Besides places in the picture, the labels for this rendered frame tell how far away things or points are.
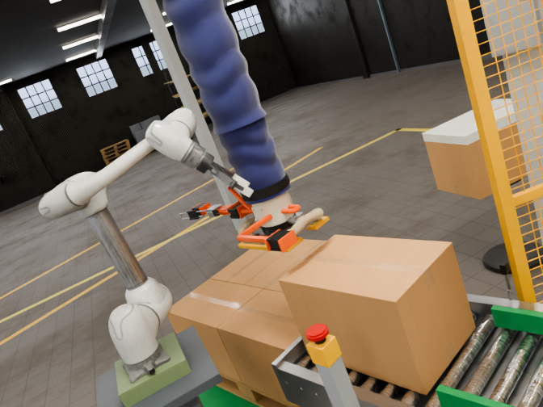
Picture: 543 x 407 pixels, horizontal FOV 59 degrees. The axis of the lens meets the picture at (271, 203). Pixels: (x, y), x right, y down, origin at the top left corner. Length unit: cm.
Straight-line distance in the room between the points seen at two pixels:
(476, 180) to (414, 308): 141
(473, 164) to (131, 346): 207
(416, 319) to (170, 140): 105
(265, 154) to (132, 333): 91
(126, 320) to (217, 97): 98
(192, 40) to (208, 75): 14
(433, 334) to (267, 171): 90
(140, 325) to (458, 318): 126
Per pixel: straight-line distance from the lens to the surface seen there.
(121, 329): 208
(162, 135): 170
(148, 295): 221
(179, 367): 212
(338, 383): 156
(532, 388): 187
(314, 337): 146
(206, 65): 195
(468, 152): 295
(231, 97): 194
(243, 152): 198
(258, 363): 267
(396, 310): 168
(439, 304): 189
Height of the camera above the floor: 183
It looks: 17 degrees down
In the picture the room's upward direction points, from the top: 21 degrees counter-clockwise
